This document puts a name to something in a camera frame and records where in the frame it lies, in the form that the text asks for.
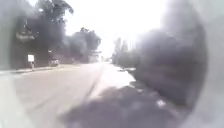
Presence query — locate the dark hedge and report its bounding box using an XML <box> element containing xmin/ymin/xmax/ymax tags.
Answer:
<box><xmin>111</xmin><ymin>19</ymin><xmax>208</xmax><ymax>108</ymax></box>

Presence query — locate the pale pavement strip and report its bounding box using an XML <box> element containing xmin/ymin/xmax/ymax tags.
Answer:
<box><xmin>89</xmin><ymin>63</ymin><xmax>138</xmax><ymax>99</ymax></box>

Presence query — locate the white sign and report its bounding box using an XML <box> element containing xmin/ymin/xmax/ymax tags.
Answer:
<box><xmin>27</xmin><ymin>54</ymin><xmax>36</xmax><ymax>69</ymax></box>

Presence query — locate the row of trees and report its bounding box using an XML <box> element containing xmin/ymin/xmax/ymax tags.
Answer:
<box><xmin>9</xmin><ymin>0</ymin><xmax>102</xmax><ymax>68</ymax></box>

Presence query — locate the vehicle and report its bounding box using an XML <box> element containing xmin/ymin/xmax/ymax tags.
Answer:
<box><xmin>50</xmin><ymin>59</ymin><xmax>60</xmax><ymax>66</ymax></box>

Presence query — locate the grey asphalt road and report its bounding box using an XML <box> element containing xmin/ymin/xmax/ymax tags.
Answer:
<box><xmin>0</xmin><ymin>61</ymin><xmax>141</xmax><ymax>128</ymax></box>

